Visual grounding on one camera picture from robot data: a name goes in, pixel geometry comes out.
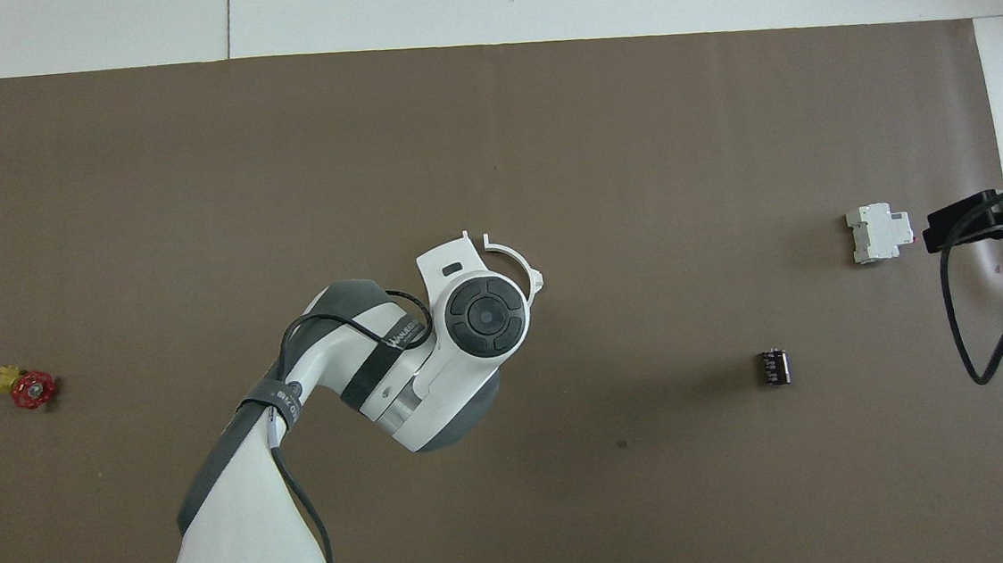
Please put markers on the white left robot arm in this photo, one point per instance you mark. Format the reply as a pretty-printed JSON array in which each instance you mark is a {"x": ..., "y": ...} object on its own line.
[{"x": 235, "y": 535}]

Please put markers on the white circuit breaker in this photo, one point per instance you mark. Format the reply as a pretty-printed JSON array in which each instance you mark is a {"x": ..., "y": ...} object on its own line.
[{"x": 878, "y": 234}]

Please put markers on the black cylindrical capacitor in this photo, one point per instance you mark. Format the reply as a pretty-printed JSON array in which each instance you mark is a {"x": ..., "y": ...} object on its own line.
[{"x": 774, "y": 367}]

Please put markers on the brown paper mat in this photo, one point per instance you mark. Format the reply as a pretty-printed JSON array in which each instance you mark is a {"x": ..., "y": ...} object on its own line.
[{"x": 188, "y": 163}]

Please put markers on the red and yellow valve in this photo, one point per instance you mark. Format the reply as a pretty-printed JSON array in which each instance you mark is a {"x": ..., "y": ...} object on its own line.
[{"x": 32, "y": 390}]

